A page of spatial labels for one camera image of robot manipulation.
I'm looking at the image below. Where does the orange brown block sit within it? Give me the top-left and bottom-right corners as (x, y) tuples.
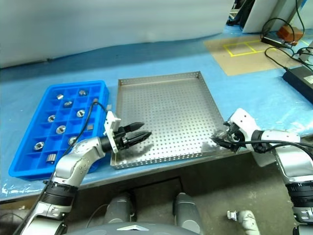
(277, 25), (305, 46)

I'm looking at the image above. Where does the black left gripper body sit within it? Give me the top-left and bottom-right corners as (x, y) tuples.
(113, 126), (128, 150)

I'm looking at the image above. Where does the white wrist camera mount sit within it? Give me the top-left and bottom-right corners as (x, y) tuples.
(104, 111), (122, 154)
(229, 108), (257, 151)

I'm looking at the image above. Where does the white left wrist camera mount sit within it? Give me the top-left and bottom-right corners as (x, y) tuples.
(104, 111), (122, 154)

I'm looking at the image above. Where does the black looped cable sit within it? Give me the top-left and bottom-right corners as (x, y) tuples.
(261, 18), (296, 40)

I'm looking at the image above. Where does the perforated steel tray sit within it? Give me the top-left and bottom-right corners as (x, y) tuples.
(110, 70), (235, 170)

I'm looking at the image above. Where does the white metal foot clamp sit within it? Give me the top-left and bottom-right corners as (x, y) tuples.
(227, 209), (260, 235)

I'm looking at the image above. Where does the flat black device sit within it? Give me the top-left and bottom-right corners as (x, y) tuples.
(261, 34), (293, 48)

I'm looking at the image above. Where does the dark clutter behind table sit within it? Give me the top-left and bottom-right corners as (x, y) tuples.
(226, 0), (252, 26)

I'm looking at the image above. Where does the black power adapter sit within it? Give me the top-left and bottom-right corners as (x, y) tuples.
(283, 66), (313, 101)

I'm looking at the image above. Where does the black adapter cable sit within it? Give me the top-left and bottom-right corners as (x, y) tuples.
(265, 47), (291, 71)

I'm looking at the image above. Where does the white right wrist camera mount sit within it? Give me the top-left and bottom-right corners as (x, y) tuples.
(229, 108), (257, 151)

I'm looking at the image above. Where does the grey robot torso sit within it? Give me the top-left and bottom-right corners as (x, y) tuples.
(66, 221), (203, 235)

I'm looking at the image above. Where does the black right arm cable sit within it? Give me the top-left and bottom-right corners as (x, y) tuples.
(233, 138), (313, 157)

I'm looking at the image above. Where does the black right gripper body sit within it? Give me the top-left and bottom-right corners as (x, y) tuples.
(226, 122), (246, 149)

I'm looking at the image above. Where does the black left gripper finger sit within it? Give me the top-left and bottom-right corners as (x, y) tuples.
(126, 131), (153, 147)
(123, 121), (145, 133)

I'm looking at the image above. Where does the white panel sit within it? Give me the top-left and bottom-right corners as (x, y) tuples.
(242, 0), (294, 34)

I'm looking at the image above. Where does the brown cardboard sheet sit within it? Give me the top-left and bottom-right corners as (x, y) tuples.
(204, 36), (308, 76)

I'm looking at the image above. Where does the blue plastic table cover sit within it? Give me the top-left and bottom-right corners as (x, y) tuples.
(0, 25), (313, 204)

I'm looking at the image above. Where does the blue compartment tray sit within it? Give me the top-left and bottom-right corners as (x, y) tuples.
(8, 80), (110, 181)

